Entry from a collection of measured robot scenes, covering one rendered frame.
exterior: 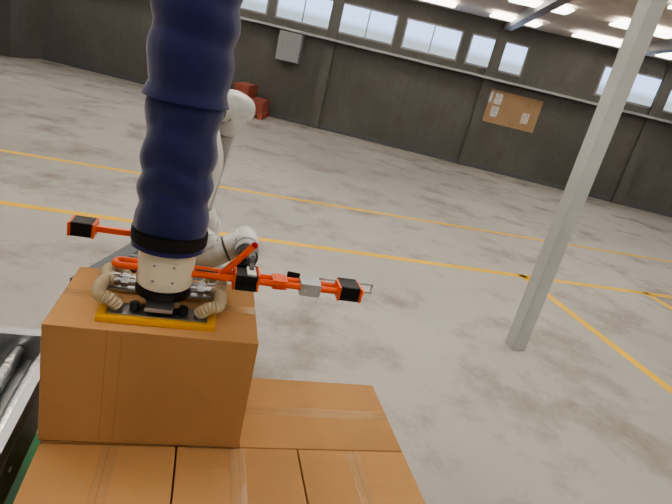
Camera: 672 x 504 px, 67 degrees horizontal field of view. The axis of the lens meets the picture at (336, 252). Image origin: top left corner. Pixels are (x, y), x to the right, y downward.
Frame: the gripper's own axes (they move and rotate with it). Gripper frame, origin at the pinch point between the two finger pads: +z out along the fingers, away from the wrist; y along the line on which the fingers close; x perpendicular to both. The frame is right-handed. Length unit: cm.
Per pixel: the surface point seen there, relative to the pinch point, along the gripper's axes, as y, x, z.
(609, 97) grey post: -93, -242, -164
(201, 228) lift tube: -16.7, 17.8, 5.8
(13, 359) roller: 54, 76, -23
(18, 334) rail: 49, 77, -32
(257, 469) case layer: 54, -10, 28
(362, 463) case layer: 54, -47, 24
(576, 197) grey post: -22, -245, -160
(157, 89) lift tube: -54, 34, 8
